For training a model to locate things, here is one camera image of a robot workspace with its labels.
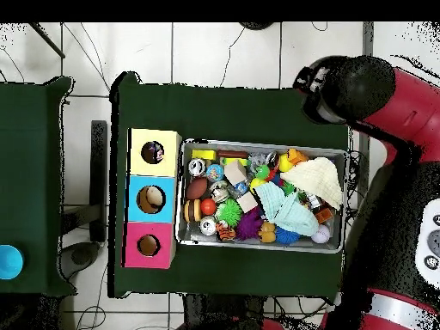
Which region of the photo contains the green spiky ball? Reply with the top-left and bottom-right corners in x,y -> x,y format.
215,198 -> 243,229

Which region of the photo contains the cream knitted cloth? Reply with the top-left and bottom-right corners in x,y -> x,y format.
279,156 -> 344,210

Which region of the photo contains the orange ball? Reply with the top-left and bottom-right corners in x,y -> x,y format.
199,198 -> 218,217

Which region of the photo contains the large polka dot napkin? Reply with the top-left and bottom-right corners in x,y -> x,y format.
141,140 -> 165,165

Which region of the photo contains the black stand bar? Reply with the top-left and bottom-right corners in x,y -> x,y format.
89,119 -> 108,243

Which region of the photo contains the large dark green tablecloth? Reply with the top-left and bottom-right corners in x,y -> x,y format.
108,70 -> 353,305

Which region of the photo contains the dark green side tablecloth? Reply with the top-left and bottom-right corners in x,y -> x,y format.
0,76 -> 77,297

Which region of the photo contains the plush tiger toy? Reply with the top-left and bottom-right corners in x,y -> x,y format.
215,220 -> 237,241

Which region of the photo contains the toy hamburger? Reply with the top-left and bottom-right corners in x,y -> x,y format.
183,198 -> 203,223

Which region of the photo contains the shallow clear mesh bin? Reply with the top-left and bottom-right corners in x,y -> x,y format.
174,137 -> 350,254

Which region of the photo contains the plain wooden cube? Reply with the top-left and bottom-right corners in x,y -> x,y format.
235,191 -> 259,214
223,159 -> 248,186

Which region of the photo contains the mint green cloth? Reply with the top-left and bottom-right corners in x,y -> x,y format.
254,181 -> 320,237

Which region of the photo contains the white baseball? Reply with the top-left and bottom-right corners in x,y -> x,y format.
310,223 -> 332,244

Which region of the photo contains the wooden box with three holes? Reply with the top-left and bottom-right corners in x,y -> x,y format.
121,128 -> 182,270

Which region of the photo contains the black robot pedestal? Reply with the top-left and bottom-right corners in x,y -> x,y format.
183,293 -> 266,330

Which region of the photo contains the black metal rod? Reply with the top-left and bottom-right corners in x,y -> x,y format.
28,21 -> 66,59

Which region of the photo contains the blue plastic cup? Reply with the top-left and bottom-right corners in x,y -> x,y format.
0,244 -> 24,280

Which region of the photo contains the purple spiky toy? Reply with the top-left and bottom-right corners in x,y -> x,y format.
235,206 -> 264,241

